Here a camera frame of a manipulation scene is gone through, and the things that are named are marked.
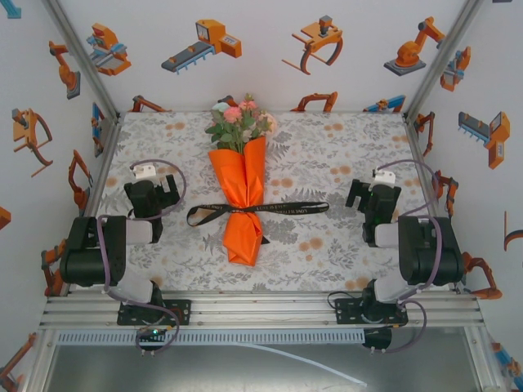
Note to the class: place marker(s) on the orange wrapping paper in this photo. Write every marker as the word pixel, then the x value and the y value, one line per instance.
pixel 237 175

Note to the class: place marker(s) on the black printed ribbon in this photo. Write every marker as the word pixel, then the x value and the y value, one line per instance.
pixel 286 208

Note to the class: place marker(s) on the artificial flower bunch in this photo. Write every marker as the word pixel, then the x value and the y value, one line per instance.
pixel 239 124

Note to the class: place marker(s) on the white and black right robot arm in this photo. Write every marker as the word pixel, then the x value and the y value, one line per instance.
pixel 429 253

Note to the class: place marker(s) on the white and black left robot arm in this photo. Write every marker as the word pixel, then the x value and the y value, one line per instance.
pixel 94 253

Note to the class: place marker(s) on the floral patterned tablecloth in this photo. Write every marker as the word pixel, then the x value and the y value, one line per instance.
pixel 327 143

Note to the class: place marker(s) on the controller board with green light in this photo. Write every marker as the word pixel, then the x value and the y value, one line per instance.
pixel 153 332

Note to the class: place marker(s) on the aluminium side rail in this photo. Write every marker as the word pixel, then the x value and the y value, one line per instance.
pixel 423 171
pixel 108 159

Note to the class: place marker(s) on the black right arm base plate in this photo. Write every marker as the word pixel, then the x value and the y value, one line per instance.
pixel 345 312

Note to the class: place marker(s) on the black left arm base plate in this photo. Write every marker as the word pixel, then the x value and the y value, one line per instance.
pixel 181 312

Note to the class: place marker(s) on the aluminium frame rail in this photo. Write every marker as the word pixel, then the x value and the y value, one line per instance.
pixel 261 314

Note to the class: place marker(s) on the aluminium frame post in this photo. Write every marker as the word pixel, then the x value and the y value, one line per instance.
pixel 81 57
pixel 443 57

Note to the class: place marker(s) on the aluminium frame leg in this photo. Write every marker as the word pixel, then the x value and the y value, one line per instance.
pixel 37 367
pixel 485 367

